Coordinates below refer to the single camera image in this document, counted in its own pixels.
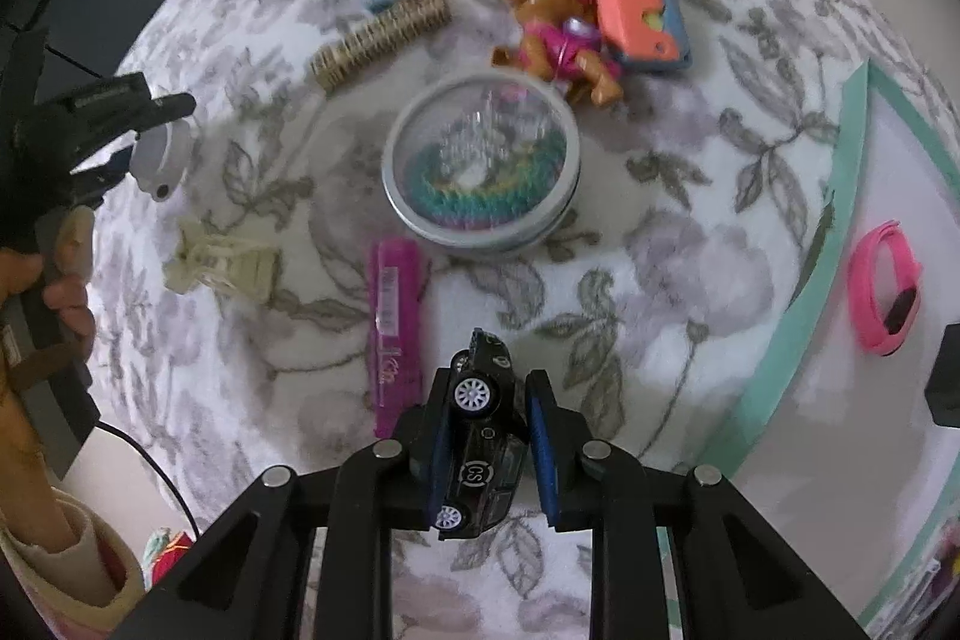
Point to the gold metal hair comb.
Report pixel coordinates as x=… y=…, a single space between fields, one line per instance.
x=383 y=34

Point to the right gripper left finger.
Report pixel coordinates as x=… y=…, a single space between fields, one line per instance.
x=291 y=539

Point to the teal cardboard box lid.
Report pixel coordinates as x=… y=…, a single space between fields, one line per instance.
x=834 y=441

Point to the round tin with beads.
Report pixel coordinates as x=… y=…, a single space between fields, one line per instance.
x=483 y=164

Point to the person's left forearm sleeve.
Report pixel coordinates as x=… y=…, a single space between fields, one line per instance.
x=77 y=572

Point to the purple lip balm tube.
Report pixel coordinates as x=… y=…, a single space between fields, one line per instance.
x=394 y=355

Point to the black toy car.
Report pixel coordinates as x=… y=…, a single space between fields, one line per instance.
x=485 y=439

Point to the brown puppy toy figure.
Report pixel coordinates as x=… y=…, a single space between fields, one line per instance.
x=561 y=43

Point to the white round plastic case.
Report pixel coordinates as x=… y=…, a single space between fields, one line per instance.
x=160 y=157

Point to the large pink blue toy block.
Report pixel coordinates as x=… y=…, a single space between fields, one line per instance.
x=645 y=35

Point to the floral grey white blanket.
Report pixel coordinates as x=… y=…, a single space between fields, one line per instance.
x=651 y=305

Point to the pink wrist band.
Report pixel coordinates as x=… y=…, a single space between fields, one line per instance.
x=884 y=289

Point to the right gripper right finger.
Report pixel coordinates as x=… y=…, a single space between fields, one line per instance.
x=670 y=550

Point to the person's left hand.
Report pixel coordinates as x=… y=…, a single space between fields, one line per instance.
x=46 y=325

